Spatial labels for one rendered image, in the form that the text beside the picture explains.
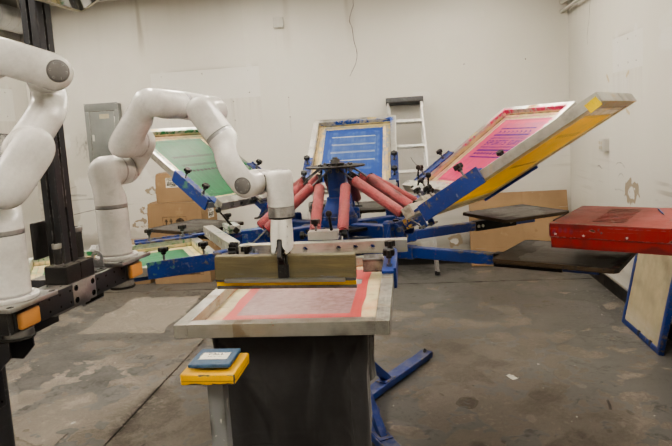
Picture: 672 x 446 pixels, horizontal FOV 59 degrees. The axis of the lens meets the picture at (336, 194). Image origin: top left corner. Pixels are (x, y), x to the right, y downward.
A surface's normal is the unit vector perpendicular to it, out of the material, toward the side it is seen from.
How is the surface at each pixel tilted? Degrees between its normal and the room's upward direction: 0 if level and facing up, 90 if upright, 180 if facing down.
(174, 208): 89
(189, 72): 90
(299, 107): 90
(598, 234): 91
